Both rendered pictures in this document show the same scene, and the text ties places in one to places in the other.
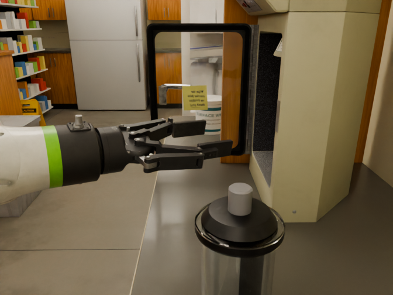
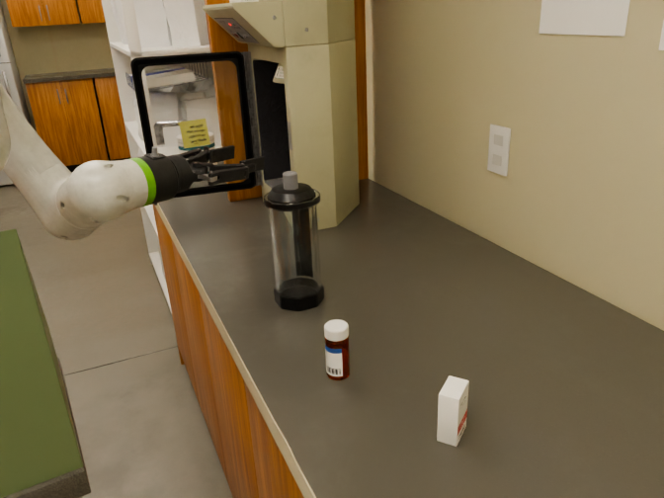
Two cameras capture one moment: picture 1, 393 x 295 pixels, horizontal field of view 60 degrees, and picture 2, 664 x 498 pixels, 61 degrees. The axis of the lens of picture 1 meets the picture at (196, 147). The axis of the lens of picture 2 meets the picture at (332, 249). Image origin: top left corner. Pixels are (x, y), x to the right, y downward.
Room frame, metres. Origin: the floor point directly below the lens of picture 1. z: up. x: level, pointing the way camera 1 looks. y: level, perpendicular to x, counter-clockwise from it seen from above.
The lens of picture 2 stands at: (-0.63, 0.27, 1.49)
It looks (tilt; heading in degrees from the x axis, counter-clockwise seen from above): 23 degrees down; 338
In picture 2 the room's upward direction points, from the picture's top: 3 degrees counter-clockwise
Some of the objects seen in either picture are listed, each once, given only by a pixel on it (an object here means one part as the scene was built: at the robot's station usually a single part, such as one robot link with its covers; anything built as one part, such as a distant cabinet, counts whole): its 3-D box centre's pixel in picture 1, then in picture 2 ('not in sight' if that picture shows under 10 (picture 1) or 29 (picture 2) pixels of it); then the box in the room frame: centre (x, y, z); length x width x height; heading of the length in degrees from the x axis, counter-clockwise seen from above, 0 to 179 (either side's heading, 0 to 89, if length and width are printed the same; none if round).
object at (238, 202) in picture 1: (239, 211); (290, 189); (0.36, -0.05, 1.18); 0.09 x 0.09 x 0.07
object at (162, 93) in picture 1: (162, 95); (159, 134); (1.03, 0.10, 1.18); 0.02 x 0.02 x 0.06; 83
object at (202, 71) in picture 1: (197, 92); (197, 126); (1.03, -0.01, 1.19); 0.30 x 0.01 x 0.40; 83
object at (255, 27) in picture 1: (251, 94); (253, 122); (1.01, -0.17, 1.19); 0.03 x 0.02 x 0.39; 1
